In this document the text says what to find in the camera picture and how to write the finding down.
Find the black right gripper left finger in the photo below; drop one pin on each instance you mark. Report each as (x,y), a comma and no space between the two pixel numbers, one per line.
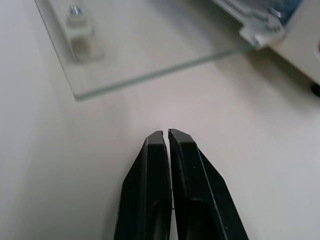
(146,190)

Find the glass toaster oven door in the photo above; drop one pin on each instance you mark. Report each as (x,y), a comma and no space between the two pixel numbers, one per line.
(140,37)

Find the white toaster oven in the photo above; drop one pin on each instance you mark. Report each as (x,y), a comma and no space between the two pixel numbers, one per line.
(287,32)

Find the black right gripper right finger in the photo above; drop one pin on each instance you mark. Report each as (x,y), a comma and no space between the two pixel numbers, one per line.
(200,195)

